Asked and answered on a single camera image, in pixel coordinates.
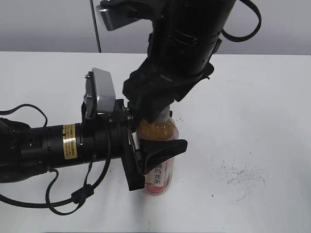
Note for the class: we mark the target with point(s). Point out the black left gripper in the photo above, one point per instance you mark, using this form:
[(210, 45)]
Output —
[(109, 136)]

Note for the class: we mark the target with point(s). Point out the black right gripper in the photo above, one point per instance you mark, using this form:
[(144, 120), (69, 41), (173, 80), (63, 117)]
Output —
[(151, 89)]

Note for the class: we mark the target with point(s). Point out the white bottle cap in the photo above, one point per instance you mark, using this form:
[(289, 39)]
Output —
[(164, 115)]

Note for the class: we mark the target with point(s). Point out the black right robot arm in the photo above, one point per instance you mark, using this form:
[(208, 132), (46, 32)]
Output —
[(181, 46)]

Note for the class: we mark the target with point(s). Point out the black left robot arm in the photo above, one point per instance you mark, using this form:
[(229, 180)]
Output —
[(26, 152)]

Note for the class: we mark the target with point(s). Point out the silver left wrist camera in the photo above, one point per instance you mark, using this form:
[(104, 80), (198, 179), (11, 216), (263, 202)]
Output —
[(100, 94)]

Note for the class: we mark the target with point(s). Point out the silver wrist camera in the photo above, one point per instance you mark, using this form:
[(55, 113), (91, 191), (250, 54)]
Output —
[(100, 94), (115, 18)]

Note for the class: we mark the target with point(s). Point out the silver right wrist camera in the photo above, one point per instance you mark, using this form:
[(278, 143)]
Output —
[(115, 18)]

